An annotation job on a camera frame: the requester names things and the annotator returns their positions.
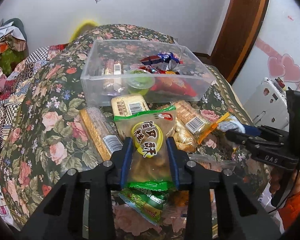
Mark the blue cracker bag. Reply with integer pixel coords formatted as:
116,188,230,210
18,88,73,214
140,52,183,71

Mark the green snack packet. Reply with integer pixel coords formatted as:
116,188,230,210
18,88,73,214
119,189,170,225

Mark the yellow foam bed rail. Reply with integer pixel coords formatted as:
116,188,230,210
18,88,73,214
69,20,99,42

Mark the clear plastic storage bin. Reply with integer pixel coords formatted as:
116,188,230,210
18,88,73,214
81,40,216,107

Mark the red snack bag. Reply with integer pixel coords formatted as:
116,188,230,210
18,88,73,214
140,66,197,97

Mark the gold wrapped biscuit tube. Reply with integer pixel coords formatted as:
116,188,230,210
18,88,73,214
79,107,123,161

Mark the white orange snack packet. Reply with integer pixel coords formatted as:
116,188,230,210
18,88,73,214
197,112,245,144

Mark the green apple jelly cup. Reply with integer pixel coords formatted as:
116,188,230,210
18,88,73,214
126,69,155,96

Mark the brown wooden door frame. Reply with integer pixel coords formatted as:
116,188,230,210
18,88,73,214
210,0,269,83

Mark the orange biscuit pack barcode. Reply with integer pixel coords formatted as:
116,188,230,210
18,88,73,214
173,100,210,137

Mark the green-edged pastry bag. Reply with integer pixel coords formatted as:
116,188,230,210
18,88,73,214
114,106,176,191

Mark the white wardrobe with hearts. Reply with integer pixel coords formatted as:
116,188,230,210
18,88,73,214
232,0,300,104

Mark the floral bed cover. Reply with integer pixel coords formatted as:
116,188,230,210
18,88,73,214
0,24,270,239

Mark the hand in orange sleeve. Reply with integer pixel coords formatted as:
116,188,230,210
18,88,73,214
268,166,300,196

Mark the small dark snack bar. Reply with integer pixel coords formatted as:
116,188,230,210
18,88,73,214
102,58,125,93

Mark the cream wrapped cake pack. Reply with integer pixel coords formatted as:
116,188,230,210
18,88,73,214
111,94,149,116

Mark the pile of clothes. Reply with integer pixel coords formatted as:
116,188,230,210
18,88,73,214
0,18,28,76

